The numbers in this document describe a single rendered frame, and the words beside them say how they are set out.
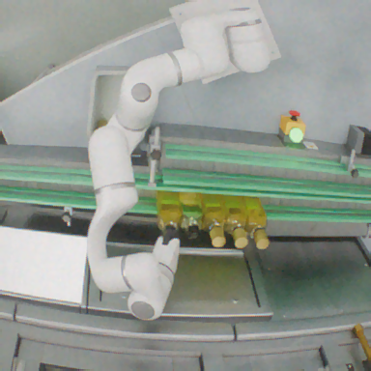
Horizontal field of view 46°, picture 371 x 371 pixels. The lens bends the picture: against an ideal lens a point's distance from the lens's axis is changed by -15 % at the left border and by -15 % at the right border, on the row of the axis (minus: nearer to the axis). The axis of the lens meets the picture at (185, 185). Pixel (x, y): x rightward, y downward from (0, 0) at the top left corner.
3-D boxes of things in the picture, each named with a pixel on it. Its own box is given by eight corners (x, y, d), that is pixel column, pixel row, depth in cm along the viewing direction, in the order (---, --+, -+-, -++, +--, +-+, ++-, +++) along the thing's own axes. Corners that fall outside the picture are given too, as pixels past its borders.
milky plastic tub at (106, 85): (89, 131, 150) (86, 141, 142) (96, 65, 140) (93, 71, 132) (143, 133, 152) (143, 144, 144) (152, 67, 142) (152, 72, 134)
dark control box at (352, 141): (345, 144, 159) (354, 153, 151) (349, 124, 155) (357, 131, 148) (362, 147, 160) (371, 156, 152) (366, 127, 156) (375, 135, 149)
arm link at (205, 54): (171, 81, 110) (156, 22, 103) (260, 60, 116) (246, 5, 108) (185, 89, 102) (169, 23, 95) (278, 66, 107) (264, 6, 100)
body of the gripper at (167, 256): (170, 299, 108) (180, 272, 118) (175, 264, 103) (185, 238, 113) (138, 291, 109) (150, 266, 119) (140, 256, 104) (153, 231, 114)
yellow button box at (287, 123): (277, 133, 155) (283, 142, 149) (280, 112, 152) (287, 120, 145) (297, 136, 156) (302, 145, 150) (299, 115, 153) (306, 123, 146)
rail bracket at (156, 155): (146, 173, 143) (146, 193, 132) (152, 118, 136) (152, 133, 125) (156, 174, 144) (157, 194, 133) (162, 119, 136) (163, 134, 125)
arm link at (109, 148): (177, 172, 96) (166, 185, 111) (156, 74, 99) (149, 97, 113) (94, 187, 93) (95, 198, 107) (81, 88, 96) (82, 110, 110)
